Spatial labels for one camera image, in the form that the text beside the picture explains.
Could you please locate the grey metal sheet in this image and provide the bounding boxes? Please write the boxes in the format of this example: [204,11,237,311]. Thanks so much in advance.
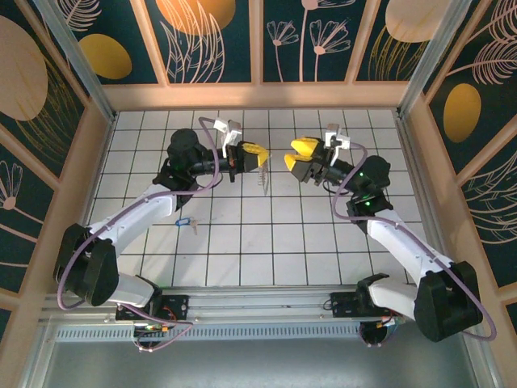
[19,337,498,388]

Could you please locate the wall panel single flower outline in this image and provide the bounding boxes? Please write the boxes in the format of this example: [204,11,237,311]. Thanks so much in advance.
[0,143,56,294]

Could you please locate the base controller board with wires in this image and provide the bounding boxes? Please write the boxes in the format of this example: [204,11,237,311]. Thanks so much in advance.
[358,314,405,349]
[132,321,181,337]

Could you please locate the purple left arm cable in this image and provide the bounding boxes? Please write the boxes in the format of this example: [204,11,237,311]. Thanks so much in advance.
[56,116,223,352]

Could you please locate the wall panel large peach circle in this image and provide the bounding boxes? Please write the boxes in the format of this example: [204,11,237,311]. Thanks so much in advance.
[0,0,88,179]

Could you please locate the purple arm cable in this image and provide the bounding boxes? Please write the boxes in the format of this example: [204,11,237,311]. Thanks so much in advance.
[330,141,498,349]
[56,116,223,352]

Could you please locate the wall panel leaf outlines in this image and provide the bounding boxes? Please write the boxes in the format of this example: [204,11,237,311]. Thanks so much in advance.
[460,149,517,289]

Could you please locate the wall panel yellow oval feathers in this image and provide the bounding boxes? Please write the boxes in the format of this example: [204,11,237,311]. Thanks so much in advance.
[423,0,517,175]

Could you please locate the long aluminium mounting rail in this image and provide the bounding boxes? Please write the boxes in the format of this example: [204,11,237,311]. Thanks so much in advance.
[38,285,480,324]

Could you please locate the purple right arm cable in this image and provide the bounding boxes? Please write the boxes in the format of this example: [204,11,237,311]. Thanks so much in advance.
[330,141,498,349]

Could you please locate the silver key with blue tag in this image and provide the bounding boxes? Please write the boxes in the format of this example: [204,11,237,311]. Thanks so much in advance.
[175,217,202,236]

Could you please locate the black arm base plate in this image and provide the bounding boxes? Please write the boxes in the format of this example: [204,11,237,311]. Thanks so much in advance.
[329,289,405,320]
[115,293,191,323]

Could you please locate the wall panel peach oval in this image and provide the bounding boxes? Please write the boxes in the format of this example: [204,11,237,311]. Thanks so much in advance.
[355,0,452,82]

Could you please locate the peach wooden wall frame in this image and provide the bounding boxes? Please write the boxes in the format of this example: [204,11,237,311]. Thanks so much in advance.
[0,0,517,388]

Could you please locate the aluminium table side rail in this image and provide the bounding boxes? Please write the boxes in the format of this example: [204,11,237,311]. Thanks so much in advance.
[64,111,119,293]
[395,115,454,287]

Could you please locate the aluminium corner post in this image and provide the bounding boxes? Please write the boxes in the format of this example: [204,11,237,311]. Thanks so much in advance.
[34,0,119,123]
[397,0,474,119]

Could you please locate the grey slotted cable duct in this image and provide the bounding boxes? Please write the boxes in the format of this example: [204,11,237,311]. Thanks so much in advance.
[54,323,473,344]

